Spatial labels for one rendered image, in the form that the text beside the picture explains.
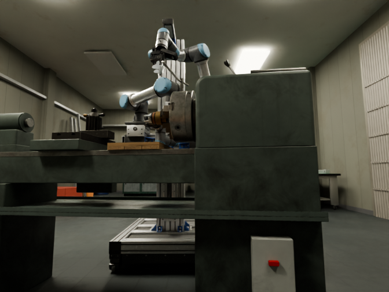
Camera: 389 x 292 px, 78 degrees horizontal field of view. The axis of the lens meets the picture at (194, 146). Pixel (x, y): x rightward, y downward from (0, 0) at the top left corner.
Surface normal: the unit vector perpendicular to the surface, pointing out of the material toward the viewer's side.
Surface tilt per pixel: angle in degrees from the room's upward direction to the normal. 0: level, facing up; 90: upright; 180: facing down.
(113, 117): 90
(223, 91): 90
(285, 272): 90
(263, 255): 90
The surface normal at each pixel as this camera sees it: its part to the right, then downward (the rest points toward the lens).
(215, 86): -0.14, -0.11
